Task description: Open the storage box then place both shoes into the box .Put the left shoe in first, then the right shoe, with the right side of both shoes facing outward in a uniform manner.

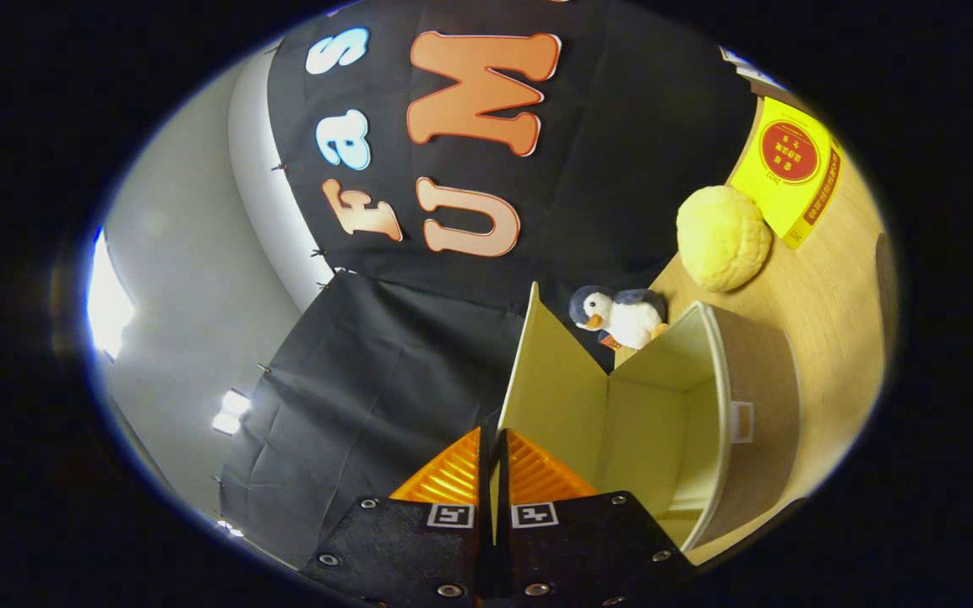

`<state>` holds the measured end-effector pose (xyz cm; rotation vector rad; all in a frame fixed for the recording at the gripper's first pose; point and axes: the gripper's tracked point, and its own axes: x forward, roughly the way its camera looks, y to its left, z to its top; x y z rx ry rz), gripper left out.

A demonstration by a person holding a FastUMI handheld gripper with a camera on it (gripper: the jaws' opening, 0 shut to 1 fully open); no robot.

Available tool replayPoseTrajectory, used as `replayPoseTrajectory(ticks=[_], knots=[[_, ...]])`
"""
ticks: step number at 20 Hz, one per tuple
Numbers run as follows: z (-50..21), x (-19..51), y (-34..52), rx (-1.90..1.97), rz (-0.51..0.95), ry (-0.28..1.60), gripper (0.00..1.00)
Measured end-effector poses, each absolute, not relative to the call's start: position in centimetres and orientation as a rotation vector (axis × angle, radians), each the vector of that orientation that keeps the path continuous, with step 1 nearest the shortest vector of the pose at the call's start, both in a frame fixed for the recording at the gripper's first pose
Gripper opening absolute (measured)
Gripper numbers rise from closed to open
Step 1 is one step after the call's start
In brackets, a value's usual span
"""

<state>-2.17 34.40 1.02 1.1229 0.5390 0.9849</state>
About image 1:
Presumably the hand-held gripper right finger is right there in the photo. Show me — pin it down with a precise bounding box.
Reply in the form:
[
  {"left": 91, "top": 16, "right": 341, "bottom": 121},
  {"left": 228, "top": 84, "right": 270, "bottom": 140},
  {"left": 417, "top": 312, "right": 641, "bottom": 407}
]
[{"left": 495, "top": 428, "right": 698, "bottom": 608}]

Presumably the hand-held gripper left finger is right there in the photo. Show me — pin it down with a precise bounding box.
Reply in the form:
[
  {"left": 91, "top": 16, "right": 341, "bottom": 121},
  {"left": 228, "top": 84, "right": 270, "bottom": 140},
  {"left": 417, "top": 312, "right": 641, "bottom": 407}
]
[{"left": 299, "top": 426, "right": 487, "bottom": 608}]

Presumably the brown fabric storage box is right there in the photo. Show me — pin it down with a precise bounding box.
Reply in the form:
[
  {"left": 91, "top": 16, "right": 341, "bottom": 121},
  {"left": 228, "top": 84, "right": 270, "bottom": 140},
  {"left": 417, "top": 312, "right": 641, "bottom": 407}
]
[{"left": 491, "top": 283, "right": 802, "bottom": 554}]

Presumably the penguin plush toy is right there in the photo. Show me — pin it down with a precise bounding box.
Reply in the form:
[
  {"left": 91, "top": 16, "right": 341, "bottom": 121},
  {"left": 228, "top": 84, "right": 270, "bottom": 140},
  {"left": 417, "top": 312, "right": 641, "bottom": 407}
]
[{"left": 569, "top": 285, "right": 670, "bottom": 351}]

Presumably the yellow bun-shaped plush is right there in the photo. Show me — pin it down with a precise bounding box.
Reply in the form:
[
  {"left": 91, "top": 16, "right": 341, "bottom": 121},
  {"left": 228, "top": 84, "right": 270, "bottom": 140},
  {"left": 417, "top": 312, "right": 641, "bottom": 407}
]
[{"left": 676, "top": 185, "right": 774, "bottom": 293}]

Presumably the yellow book with red circle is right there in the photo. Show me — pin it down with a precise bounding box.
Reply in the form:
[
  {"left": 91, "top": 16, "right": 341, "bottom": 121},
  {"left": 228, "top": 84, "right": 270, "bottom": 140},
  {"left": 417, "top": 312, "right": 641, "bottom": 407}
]
[{"left": 730, "top": 95, "right": 844, "bottom": 251}]

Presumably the white book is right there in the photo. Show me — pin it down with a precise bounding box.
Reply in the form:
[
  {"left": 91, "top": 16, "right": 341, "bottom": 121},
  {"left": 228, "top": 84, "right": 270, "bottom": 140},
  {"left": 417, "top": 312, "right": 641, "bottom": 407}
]
[{"left": 720, "top": 46, "right": 779, "bottom": 85}]

